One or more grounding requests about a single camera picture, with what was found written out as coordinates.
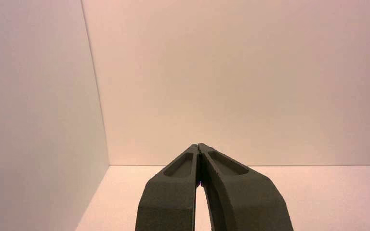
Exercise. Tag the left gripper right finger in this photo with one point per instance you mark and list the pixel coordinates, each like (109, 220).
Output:
(245, 204)

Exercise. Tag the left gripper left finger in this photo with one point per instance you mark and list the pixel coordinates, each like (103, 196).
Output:
(169, 197)

